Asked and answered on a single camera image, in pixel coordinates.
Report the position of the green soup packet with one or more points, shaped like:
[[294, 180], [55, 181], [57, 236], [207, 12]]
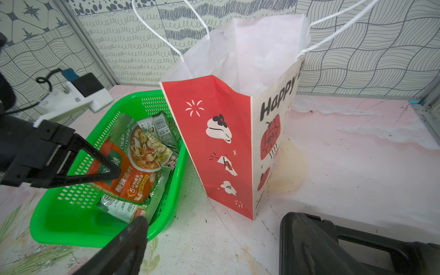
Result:
[[127, 212]]

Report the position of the white red paper gift bag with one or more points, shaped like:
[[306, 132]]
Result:
[[230, 96]]

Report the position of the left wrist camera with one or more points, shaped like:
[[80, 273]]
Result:
[[78, 93]]

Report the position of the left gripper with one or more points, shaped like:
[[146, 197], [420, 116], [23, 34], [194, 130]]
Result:
[[50, 156]]

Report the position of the red orange soup packet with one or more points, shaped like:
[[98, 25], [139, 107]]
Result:
[[139, 155]]

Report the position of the barcode soup packet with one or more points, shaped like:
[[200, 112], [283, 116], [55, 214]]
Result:
[[158, 126]]

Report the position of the black plastic tool case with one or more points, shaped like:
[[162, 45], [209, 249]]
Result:
[[393, 257]]

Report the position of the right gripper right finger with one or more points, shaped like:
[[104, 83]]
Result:
[[310, 246]]

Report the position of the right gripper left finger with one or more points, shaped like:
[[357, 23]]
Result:
[[123, 255]]

